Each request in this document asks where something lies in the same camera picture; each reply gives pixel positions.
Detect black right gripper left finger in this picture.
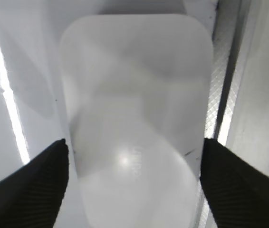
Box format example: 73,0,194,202
0,139,68,228

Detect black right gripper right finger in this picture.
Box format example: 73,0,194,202
200,138,269,228

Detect white board eraser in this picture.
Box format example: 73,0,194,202
59,14,213,228

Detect white board with grey frame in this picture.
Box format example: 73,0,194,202
0,0,269,228

